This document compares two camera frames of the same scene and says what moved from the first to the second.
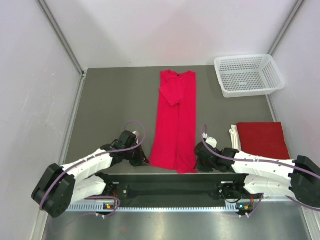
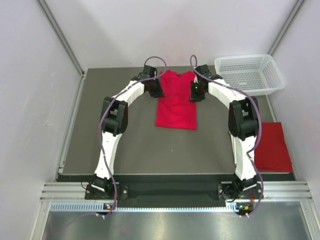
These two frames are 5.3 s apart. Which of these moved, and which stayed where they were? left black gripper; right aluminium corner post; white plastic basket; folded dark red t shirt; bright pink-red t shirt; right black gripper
Moved: left black gripper; bright pink-red t shirt; right black gripper
Stayed: folded dark red t shirt; right aluminium corner post; white plastic basket
